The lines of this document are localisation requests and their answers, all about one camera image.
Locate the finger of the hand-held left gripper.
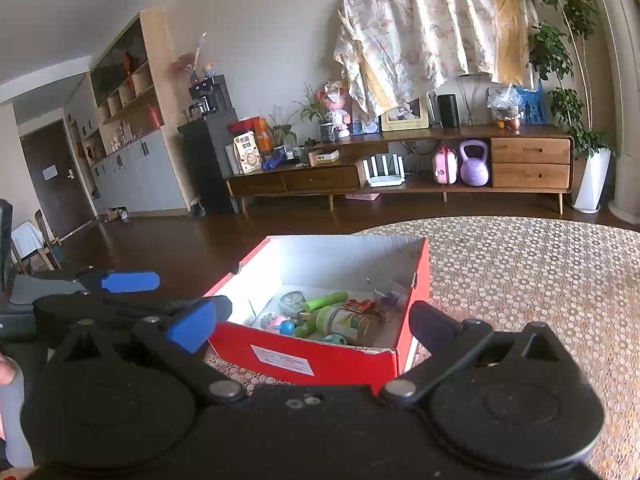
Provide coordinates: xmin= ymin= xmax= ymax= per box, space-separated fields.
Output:
xmin=75 ymin=296 xmax=234 ymax=322
xmin=30 ymin=267 xmax=161 ymax=295

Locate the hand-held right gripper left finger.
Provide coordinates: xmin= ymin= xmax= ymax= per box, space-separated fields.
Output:
xmin=54 ymin=302 xmax=249 ymax=404

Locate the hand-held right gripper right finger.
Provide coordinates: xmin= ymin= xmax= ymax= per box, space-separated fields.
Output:
xmin=380 ymin=301 xmax=576 ymax=404

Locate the pink pig figurine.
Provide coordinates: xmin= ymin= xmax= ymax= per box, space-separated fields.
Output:
xmin=259 ymin=311 xmax=289 ymax=332

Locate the green label bottle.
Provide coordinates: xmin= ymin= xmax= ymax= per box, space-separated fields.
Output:
xmin=314 ymin=304 xmax=376 ymax=347

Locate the red cardboard box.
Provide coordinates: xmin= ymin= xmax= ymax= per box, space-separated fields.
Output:
xmin=202 ymin=234 xmax=431 ymax=397

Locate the clear correction tape dispenser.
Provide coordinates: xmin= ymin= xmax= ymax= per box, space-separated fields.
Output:
xmin=278 ymin=290 xmax=307 ymax=317

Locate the green plastic tube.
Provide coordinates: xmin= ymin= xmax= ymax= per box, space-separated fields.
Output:
xmin=304 ymin=291 xmax=350 ymax=314

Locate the wooden chair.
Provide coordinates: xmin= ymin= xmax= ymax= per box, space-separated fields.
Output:
xmin=10 ymin=209 xmax=64 ymax=276

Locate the dark brown door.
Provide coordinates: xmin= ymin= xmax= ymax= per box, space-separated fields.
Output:
xmin=20 ymin=120 xmax=96 ymax=239

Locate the black cabinet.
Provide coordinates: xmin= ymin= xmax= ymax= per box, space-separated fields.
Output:
xmin=177 ymin=117 xmax=239 ymax=215

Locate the white router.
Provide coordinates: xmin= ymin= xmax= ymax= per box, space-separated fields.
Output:
xmin=362 ymin=155 xmax=406 ymax=189

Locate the pink toy suitcase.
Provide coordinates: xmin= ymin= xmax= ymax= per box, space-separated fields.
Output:
xmin=432 ymin=145 xmax=460 ymax=185

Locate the purple kettlebell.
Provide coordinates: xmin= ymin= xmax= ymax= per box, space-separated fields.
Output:
xmin=458 ymin=139 xmax=491 ymax=186

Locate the white brown snack bag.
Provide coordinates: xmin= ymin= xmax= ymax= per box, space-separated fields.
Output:
xmin=232 ymin=131 xmax=264 ymax=175

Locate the wooden tv cabinet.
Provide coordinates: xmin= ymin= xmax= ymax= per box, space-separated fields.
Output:
xmin=226 ymin=124 xmax=575 ymax=215

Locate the orange box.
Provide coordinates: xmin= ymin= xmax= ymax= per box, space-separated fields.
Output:
xmin=228 ymin=116 xmax=275 ymax=154

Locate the black coffee machine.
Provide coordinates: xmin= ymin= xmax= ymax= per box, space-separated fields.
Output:
xmin=188 ymin=75 xmax=234 ymax=120

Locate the small potted green plant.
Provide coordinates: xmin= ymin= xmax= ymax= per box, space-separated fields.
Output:
xmin=267 ymin=107 xmax=299 ymax=159

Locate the tall potted plant white pot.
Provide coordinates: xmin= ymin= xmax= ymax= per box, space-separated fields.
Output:
xmin=527 ymin=0 xmax=617 ymax=214

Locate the black speaker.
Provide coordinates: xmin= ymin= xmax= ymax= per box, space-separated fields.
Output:
xmin=437 ymin=93 xmax=461 ymax=129

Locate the vase with flowers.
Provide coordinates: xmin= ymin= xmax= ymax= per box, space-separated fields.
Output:
xmin=172 ymin=32 xmax=221 ymax=86

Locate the clear plastic bag with fruit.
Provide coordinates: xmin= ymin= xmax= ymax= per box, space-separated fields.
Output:
xmin=487 ymin=85 xmax=524 ymax=130

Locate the pink doll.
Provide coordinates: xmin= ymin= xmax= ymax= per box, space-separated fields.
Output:
xmin=319 ymin=80 xmax=352 ymax=139

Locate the small potted spider plant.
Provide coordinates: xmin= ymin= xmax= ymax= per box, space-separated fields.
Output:
xmin=294 ymin=85 xmax=341 ymax=144

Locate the blue bag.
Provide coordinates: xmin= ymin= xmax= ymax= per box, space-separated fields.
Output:
xmin=515 ymin=85 xmax=546 ymax=126

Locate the beige standing air conditioner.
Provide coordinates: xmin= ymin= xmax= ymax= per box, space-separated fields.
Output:
xmin=582 ymin=0 xmax=640 ymax=234

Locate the floral sheet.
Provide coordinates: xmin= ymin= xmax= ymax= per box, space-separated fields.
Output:
xmin=332 ymin=0 xmax=539 ymax=116

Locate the wooden wall shelf unit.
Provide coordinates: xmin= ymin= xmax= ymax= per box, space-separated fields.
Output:
xmin=64 ymin=10 xmax=194 ymax=217

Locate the yellow photo frame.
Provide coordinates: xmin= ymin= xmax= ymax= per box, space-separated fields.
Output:
xmin=379 ymin=94 xmax=432 ymax=132

